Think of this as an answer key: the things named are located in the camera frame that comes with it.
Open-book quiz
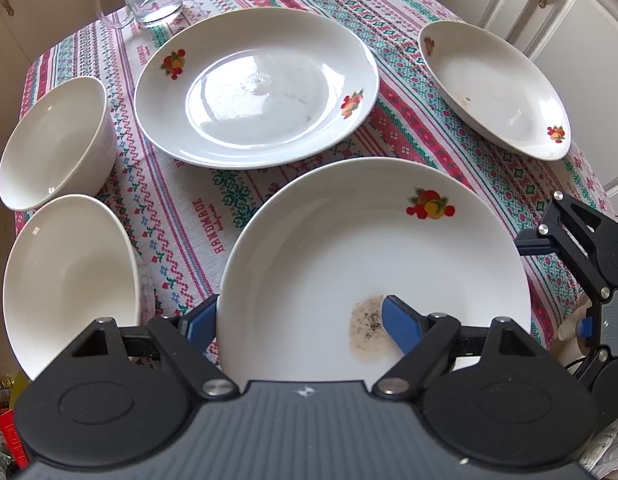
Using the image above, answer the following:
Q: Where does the patterned red green tablecloth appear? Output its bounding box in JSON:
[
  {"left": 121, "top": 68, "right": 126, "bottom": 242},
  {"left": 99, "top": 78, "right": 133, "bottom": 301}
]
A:
[{"left": 14, "top": 0, "right": 617, "bottom": 361}]

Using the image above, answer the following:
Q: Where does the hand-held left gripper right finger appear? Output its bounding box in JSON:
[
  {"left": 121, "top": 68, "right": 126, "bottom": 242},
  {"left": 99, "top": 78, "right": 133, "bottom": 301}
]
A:
[{"left": 371, "top": 295, "right": 557, "bottom": 402}]

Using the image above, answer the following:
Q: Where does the white fruit print deep plate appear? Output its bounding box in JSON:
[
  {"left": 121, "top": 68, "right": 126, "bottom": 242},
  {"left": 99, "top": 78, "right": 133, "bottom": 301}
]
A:
[
  {"left": 216, "top": 156, "right": 532, "bottom": 386},
  {"left": 419, "top": 21, "right": 572, "bottom": 162}
]

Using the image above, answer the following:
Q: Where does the red cardboard box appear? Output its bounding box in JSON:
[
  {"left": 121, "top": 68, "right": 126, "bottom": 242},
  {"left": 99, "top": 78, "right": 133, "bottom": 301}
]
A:
[{"left": 0, "top": 406, "right": 30, "bottom": 467}]

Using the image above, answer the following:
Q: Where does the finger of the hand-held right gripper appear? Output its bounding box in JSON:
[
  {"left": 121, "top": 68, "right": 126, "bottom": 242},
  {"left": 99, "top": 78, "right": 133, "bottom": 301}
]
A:
[
  {"left": 574, "top": 317, "right": 615, "bottom": 392},
  {"left": 514, "top": 190, "right": 618, "bottom": 305}
]

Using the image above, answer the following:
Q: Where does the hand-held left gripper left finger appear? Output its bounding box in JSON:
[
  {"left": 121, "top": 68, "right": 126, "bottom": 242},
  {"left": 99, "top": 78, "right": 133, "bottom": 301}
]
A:
[{"left": 71, "top": 295, "right": 241, "bottom": 402}]

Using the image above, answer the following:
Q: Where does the black cable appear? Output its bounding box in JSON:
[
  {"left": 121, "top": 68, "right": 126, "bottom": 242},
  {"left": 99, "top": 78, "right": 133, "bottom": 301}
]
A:
[{"left": 562, "top": 354, "right": 592, "bottom": 376}]

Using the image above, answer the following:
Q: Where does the white ceramic bowl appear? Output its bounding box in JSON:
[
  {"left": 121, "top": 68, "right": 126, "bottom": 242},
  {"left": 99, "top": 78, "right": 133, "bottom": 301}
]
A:
[
  {"left": 0, "top": 76, "right": 120, "bottom": 211},
  {"left": 3, "top": 194, "right": 142, "bottom": 381}
]

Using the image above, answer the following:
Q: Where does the large white fruit print plate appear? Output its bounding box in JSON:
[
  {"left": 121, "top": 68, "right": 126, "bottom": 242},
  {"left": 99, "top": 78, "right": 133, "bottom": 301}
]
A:
[{"left": 134, "top": 7, "right": 380, "bottom": 170}]

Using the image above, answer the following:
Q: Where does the yellow plastic bag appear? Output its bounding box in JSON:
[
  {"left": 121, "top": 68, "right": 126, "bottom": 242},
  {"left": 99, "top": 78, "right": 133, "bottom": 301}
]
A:
[{"left": 0, "top": 370, "right": 30, "bottom": 411}]

